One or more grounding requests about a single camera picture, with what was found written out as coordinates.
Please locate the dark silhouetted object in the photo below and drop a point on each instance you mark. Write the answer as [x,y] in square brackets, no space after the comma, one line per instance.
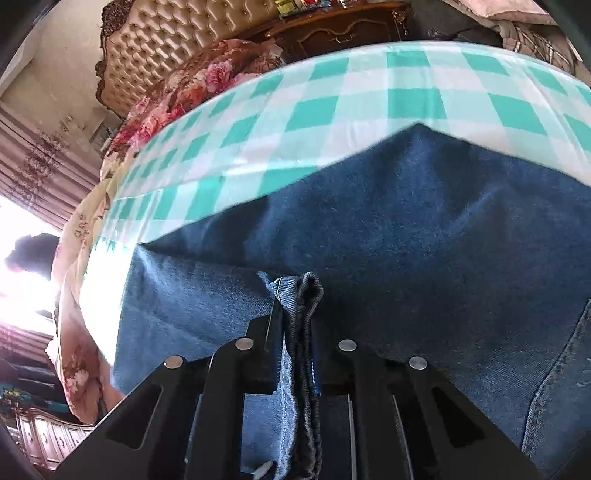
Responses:
[34,256]

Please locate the blue denim pants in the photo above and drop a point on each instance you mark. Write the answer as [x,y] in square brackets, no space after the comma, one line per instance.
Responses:
[415,230]

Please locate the green white checked tablecloth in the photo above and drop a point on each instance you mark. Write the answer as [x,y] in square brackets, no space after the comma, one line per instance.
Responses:
[369,92]

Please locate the dark wooden nightstand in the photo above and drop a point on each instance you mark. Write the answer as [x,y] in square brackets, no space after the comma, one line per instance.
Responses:
[332,32]

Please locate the pink patterned curtain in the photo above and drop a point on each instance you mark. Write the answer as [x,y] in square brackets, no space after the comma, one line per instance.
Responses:
[37,161]

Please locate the black leather armchair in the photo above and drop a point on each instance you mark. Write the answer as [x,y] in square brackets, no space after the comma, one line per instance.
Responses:
[443,23]

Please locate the cream wooden dresser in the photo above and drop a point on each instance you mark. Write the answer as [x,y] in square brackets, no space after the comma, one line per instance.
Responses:
[51,438]

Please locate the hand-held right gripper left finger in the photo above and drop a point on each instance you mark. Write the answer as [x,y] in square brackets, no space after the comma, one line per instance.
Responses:
[265,360]

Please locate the small pink pillow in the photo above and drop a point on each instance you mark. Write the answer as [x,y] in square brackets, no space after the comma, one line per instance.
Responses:
[489,7]

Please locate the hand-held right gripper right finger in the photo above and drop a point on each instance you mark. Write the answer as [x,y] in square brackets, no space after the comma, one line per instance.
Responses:
[337,369]

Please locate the plaid brown cushion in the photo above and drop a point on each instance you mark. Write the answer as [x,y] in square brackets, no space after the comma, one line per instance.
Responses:
[540,44]

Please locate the red pink floral quilt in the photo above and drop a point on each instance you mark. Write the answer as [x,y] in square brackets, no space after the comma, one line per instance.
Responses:
[198,78]

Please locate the tufted beige carved headboard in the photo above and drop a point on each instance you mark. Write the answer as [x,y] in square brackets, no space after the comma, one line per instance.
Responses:
[161,37]

